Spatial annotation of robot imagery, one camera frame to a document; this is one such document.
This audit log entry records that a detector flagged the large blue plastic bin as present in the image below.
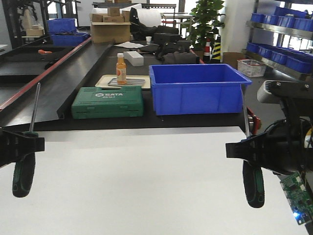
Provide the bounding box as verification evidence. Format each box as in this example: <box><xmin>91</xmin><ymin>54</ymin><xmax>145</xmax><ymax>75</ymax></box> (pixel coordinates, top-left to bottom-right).
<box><xmin>149</xmin><ymin>64</ymin><xmax>252</xmax><ymax>116</ymax></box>

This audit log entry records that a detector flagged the small metal tray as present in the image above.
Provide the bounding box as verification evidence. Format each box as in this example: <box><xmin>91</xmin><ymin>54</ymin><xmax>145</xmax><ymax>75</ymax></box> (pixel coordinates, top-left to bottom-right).
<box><xmin>108</xmin><ymin>78</ymin><xmax>145</xmax><ymax>87</ymax></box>

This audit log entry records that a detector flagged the green SATA tool case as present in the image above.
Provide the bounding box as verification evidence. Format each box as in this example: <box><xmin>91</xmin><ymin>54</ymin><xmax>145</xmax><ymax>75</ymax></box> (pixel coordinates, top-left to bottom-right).
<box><xmin>71</xmin><ymin>86</ymin><xmax>144</xmax><ymax>119</ymax></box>

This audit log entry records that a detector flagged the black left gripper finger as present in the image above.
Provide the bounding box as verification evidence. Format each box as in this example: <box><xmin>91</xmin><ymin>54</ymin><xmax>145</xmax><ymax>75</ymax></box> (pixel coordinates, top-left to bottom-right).
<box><xmin>0</xmin><ymin>127</ymin><xmax>45</xmax><ymax>169</ymax></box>

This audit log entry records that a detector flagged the brown cardboard box floor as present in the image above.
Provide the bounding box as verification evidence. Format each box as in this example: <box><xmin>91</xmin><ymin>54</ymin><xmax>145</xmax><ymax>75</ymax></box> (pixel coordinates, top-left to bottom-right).
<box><xmin>222</xmin><ymin>52</ymin><xmax>246</xmax><ymax>69</ymax></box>

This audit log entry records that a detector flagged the green black cross screwdriver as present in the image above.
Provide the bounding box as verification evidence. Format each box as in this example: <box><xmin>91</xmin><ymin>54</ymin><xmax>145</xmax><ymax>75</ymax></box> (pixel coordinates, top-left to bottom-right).
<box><xmin>12</xmin><ymin>82</ymin><xmax>41</xmax><ymax>198</ymax></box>

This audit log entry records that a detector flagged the white foam block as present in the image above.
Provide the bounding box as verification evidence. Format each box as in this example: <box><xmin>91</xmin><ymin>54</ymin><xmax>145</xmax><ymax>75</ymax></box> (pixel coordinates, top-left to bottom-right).
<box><xmin>123</xmin><ymin>51</ymin><xmax>144</xmax><ymax>67</ymax></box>

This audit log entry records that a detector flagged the black bags pile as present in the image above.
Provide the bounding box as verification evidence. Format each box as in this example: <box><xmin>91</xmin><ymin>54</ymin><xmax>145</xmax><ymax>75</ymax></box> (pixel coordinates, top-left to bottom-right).
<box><xmin>156</xmin><ymin>42</ymin><xmax>200</xmax><ymax>65</ymax></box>

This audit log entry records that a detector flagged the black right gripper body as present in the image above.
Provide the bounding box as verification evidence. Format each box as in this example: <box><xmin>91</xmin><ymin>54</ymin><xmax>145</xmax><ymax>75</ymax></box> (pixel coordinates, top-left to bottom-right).
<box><xmin>257</xmin><ymin>80</ymin><xmax>313</xmax><ymax>175</ymax></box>

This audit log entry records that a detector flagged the white mesh basket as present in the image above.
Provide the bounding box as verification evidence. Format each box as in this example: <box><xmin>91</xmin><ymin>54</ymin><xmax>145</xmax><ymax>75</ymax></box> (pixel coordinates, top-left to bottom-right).
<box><xmin>237</xmin><ymin>59</ymin><xmax>267</xmax><ymax>78</ymax></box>

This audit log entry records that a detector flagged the metal shelving rack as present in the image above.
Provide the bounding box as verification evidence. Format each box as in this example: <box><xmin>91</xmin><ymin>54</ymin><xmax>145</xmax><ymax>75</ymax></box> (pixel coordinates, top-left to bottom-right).
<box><xmin>242</xmin><ymin>0</ymin><xmax>313</xmax><ymax>81</ymax></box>

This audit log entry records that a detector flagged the black metal chute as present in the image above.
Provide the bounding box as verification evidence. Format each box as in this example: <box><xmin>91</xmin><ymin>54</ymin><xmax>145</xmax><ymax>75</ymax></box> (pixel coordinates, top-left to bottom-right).
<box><xmin>0</xmin><ymin>40</ymin><xmax>113</xmax><ymax>127</ymax></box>

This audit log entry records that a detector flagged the green circuit board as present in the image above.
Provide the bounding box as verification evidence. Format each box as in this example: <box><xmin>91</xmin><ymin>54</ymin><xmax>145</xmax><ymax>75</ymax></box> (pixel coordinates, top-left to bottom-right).
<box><xmin>280</xmin><ymin>172</ymin><xmax>313</xmax><ymax>225</ymax></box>

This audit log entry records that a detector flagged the beige plastic tray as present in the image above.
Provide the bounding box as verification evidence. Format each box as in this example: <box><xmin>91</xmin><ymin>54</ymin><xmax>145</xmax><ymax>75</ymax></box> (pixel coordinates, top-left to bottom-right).
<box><xmin>95</xmin><ymin>75</ymin><xmax>151</xmax><ymax>90</ymax></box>

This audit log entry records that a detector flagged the white paper cup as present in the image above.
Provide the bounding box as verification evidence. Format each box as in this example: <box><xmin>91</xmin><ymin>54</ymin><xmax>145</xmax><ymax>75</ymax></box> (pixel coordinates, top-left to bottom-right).
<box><xmin>146</xmin><ymin>36</ymin><xmax>152</xmax><ymax>45</ymax></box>

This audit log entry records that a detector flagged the striped traffic cone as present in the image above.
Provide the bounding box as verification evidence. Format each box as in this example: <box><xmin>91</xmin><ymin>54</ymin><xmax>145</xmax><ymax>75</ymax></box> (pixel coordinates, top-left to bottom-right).
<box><xmin>211</xmin><ymin>35</ymin><xmax>222</xmax><ymax>63</ymax></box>

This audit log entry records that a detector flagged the blue crate far left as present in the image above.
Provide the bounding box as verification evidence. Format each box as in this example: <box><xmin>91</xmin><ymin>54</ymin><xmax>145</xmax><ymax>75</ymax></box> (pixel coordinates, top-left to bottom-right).
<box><xmin>47</xmin><ymin>18</ymin><xmax>90</xmax><ymax>47</ymax></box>

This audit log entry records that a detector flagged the orange juice bottle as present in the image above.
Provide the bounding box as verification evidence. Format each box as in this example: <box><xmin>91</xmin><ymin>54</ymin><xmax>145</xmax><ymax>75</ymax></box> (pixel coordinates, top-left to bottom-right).
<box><xmin>116</xmin><ymin>53</ymin><xmax>127</xmax><ymax>85</ymax></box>

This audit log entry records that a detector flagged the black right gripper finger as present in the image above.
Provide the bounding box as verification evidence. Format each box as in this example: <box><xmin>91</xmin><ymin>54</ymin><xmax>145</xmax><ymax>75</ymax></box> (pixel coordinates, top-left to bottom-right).
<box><xmin>225</xmin><ymin>133</ymin><xmax>269</xmax><ymax>169</ymax></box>

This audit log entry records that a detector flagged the green potted plant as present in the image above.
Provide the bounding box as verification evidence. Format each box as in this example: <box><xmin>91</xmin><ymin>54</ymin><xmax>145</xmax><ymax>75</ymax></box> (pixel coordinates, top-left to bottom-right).
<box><xmin>188</xmin><ymin>0</ymin><xmax>224</xmax><ymax>50</ymax></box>

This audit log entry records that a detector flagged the orange handled tool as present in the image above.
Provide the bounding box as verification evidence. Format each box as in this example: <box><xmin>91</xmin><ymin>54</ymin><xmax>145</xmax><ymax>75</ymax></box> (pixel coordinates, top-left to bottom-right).
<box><xmin>38</xmin><ymin>49</ymin><xmax>53</xmax><ymax>55</ymax></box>

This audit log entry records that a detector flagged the large open cardboard box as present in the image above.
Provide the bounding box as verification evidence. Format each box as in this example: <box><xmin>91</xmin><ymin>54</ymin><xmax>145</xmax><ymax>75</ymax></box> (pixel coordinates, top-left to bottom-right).
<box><xmin>90</xmin><ymin>22</ymin><xmax>131</xmax><ymax>43</ymax></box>

